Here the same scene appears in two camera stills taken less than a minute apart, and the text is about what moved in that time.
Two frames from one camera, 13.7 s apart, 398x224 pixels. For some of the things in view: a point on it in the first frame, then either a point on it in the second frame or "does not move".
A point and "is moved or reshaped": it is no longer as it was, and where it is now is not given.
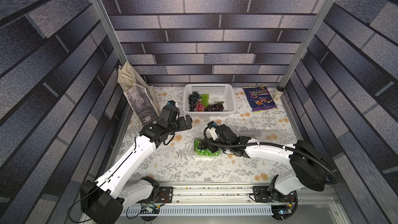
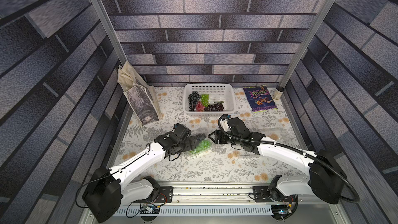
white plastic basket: (217, 92) does not move
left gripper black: (183, 123) -> (189, 147)
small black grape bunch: (201, 146) -> (200, 136)
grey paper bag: (141, 96) does not move
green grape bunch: (205, 152) is moved or reshaped
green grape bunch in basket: (204, 99) does not move
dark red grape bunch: (217, 107) does not move
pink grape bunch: (199, 107) does not move
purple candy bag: (259, 98) does not move
